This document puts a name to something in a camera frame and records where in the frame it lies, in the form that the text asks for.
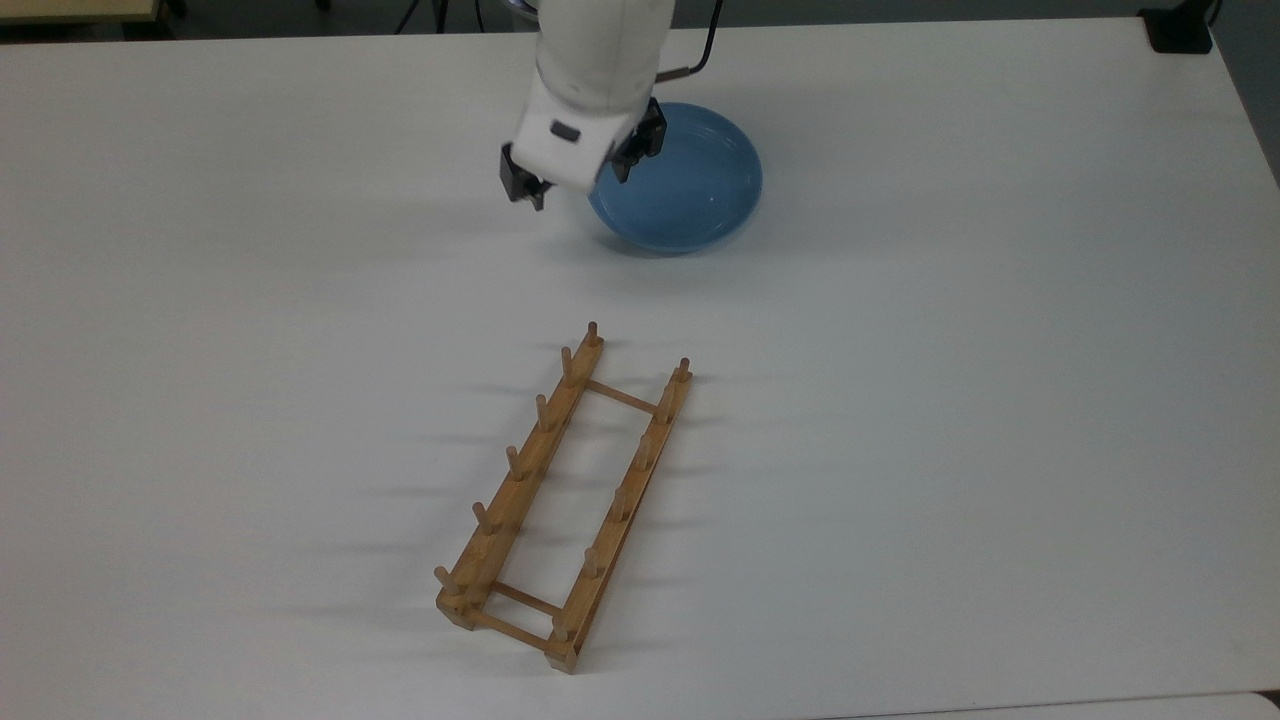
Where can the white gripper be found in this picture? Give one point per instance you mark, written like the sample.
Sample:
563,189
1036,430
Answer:
565,135

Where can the wooden plate rack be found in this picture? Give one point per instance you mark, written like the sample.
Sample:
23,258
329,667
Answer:
520,490

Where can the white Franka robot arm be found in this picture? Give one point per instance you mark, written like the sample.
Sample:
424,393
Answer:
600,45

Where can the blue ceramic plate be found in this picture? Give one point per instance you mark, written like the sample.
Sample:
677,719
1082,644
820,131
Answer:
690,190

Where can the light wooden table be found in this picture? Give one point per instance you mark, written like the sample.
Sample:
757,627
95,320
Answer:
70,10

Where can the black table clamp mount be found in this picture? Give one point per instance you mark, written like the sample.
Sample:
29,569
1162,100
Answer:
1176,28

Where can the black tripod legs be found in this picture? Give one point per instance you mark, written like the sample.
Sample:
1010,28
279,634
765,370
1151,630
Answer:
438,14

